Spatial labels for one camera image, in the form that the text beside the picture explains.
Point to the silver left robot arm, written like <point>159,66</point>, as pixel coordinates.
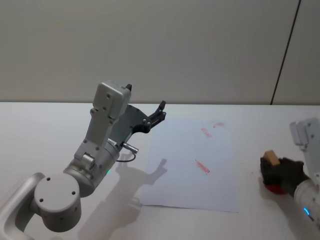
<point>55,197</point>

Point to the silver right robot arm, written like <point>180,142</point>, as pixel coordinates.
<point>308,140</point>

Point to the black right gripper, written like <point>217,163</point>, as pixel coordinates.
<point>293,176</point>

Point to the red ink pad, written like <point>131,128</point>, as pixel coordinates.
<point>275,188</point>

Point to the white paper sheet, red marks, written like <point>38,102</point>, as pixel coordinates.
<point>190,165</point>

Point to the wooden stamp block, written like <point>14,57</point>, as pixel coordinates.
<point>272,157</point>

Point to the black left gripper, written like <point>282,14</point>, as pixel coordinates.
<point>133,120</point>

